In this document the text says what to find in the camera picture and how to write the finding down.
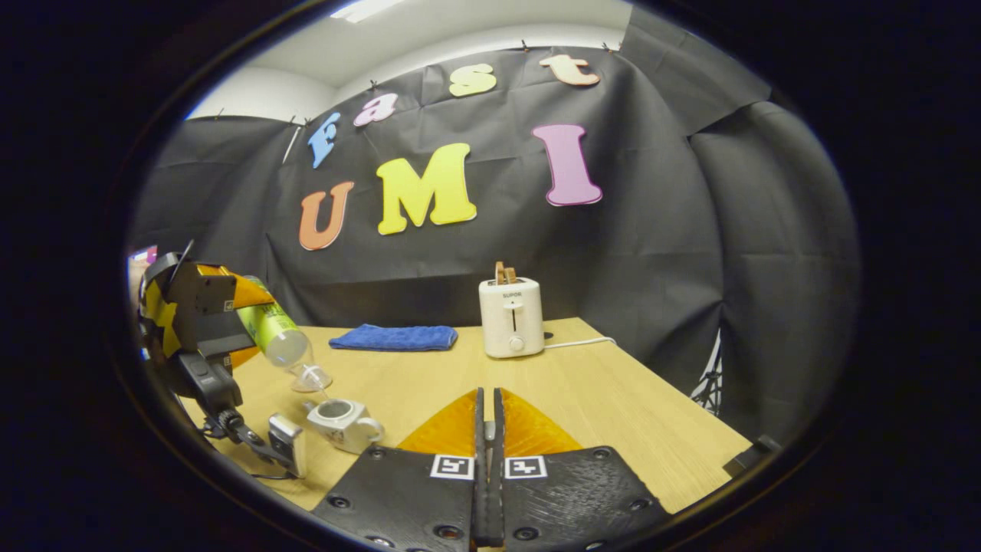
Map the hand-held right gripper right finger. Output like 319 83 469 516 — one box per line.
490 387 675 552

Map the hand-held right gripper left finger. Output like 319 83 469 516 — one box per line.
310 387 491 552

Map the green label water bottle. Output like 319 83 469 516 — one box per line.
236 274 335 394

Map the white ceramic teacup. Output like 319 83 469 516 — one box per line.
304 398 386 455

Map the blue folded towel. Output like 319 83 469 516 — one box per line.
329 323 460 353

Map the white lattice panel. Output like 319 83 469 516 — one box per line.
689 328 726 416

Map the dark block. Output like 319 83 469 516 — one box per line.
722 434 783 478

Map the white toaster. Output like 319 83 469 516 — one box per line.
478 277 546 360

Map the ceiling light panel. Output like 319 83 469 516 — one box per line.
330 0 408 24

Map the white toaster cable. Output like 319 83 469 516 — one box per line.
542 335 617 351

